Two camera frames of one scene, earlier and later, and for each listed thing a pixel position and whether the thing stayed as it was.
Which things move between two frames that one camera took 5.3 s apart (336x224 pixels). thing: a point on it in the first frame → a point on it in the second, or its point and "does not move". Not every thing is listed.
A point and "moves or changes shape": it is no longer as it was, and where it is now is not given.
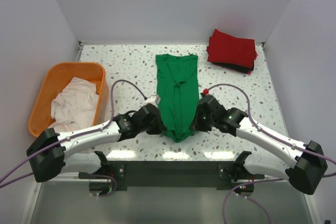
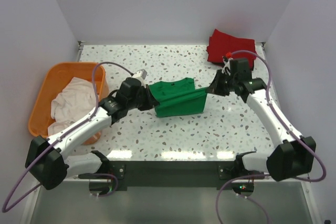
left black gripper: x=159 y=127 → x=151 y=102
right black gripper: x=196 y=125 → x=215 y=86
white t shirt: x=74 y=108 does not move
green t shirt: x=178 y=84 moves or changes shape
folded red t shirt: x=225 y=49 does not move
